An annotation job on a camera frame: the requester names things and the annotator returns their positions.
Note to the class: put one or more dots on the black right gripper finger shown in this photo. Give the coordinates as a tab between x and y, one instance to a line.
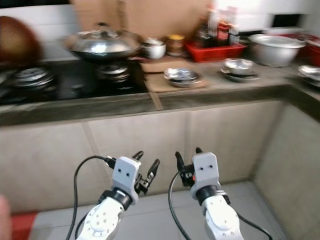
180	164
199	150

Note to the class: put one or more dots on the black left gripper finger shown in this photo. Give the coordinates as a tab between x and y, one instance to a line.
138	155
153	172

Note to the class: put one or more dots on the shallow steel bowl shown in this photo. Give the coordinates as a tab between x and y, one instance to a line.
181	73

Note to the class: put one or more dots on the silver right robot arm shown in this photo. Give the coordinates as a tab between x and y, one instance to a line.
222	222

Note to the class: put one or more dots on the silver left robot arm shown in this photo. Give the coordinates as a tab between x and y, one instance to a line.
105	222

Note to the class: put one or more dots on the light wood cabinet door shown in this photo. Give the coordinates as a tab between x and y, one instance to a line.
245	140
40	165
130	135

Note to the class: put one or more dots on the steel gas burner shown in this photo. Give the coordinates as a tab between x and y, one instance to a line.
113	72

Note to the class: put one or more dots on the small cardboard mat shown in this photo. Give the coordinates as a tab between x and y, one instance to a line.
162	66

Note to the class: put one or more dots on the black glass gas hob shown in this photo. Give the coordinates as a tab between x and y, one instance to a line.
75	87

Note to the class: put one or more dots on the red plastic basket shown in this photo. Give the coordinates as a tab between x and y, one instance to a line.
215	53

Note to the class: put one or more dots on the large steel wok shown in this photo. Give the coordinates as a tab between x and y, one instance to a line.
105	57

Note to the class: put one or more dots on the white ceramic lidded pot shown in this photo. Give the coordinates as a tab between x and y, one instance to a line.
153	51

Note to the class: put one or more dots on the yellow-lidded spice jar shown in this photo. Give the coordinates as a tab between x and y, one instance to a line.
175	46

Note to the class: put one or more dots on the small clear glass bottle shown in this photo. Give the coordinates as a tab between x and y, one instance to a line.
203	37

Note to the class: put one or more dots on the small red-labelled sauce bottle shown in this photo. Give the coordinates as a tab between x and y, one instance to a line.
223	36

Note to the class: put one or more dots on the steel wok lid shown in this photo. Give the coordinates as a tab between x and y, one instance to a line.
105	42

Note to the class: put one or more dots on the tall dark yellow-necked sauce bottle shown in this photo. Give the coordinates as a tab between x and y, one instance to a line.
212	32

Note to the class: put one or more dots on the large aluminium pot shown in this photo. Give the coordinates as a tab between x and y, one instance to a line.
277	52

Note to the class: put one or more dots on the red floor mat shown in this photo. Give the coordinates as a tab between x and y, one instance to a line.
22	227

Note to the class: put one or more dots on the stacked steel bowls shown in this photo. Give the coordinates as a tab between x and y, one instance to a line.
310	76

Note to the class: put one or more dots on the round brown wooden board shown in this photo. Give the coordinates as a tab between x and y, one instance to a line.
16	42

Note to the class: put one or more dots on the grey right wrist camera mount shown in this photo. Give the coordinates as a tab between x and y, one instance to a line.
205	172

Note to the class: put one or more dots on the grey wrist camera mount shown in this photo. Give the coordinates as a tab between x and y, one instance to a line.
205	172
126	177

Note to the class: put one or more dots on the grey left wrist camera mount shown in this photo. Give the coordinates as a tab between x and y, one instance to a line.
126	177

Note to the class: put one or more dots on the wide cardboard wall sheet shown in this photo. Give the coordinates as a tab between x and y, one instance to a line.
167	19

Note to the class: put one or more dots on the narrow cardboard wall sheet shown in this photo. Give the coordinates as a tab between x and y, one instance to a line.
95	14

